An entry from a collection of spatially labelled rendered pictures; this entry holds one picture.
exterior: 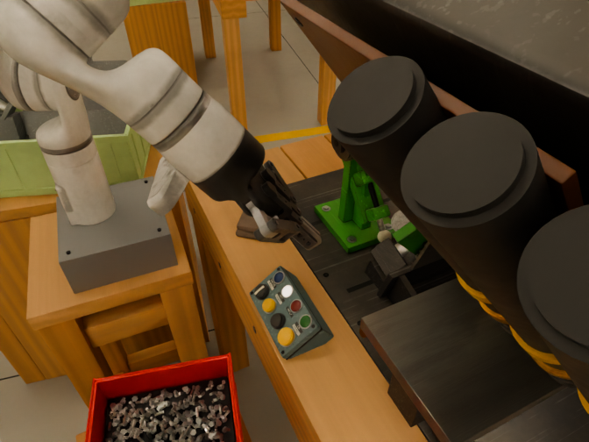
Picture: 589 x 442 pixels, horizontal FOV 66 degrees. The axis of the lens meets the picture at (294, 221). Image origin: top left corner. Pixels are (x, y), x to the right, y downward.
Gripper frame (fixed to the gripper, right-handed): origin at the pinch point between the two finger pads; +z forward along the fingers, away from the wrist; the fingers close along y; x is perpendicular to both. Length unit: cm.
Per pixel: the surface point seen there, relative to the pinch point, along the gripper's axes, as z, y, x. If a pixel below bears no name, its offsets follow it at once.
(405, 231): 18.0, 11.3, -6.5
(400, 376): 12.2, -13.7, -1.4
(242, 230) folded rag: 14.5, 34.2, 24.1
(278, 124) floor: 86, 247, 61
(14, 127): -28, 86, 75
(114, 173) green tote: -4, 68, 55
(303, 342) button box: 21.2, 5.2, 16.5
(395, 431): 31.9, -8.4, 9.7
